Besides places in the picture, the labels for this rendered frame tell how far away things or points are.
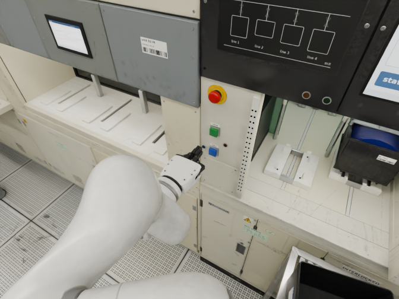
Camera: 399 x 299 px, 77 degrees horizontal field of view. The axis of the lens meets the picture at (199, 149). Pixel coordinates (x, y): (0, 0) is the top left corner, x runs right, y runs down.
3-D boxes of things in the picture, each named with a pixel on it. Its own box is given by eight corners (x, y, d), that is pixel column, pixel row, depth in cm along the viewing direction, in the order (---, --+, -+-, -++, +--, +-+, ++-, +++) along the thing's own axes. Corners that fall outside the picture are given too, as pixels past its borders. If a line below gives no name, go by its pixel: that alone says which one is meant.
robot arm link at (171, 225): (208, 215, 41) (195, 220, 70) (130, 160, 43) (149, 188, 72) (175, 264, 39) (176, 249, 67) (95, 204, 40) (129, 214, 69)
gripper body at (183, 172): (155, 188, 76) (176, 165, 83) (184, 203, 72) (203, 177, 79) (152, 172, 71) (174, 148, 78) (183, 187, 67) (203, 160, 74)
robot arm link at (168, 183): (152, 195, 75) (158, 188, 77) (177, 207, 72) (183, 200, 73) (148, 177, 69) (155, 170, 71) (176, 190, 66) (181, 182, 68)
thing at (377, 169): (325, 172, 115) (355, 117, 93) (332, 145, 128) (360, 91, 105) (385, 194, 106) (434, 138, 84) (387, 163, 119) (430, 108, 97)
